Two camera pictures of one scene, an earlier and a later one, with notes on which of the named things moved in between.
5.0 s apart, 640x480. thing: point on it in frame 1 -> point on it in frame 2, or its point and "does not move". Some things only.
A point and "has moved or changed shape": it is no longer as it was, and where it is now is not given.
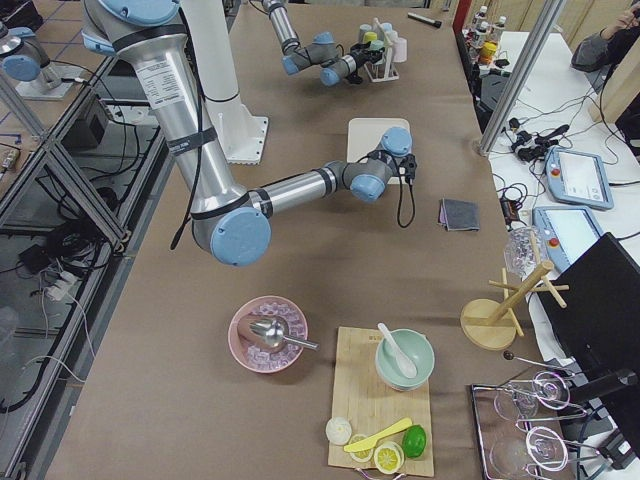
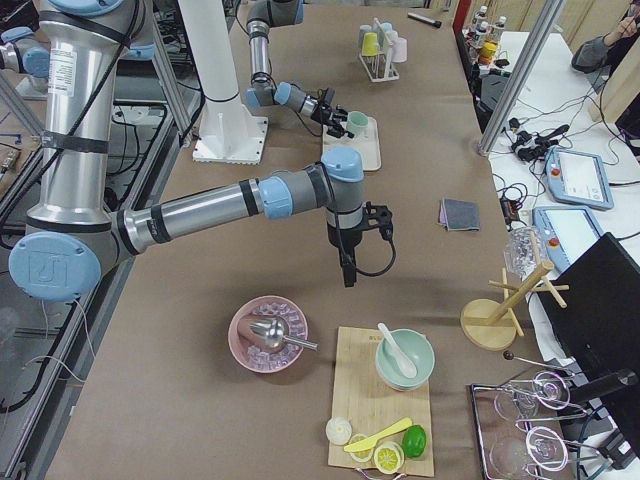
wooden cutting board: x=369 y=406 does not move
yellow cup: x=369 y=36 does not move
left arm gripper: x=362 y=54 -> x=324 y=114
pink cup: x=399 y=53 does not move
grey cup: x=362 y=30 does not move
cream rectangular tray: x=363 y=135 has moved or changed shape
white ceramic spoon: x=405 y=362 does not move
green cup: x=376 y=45 -> x=357 y=123
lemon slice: x=388 y=457 does not move
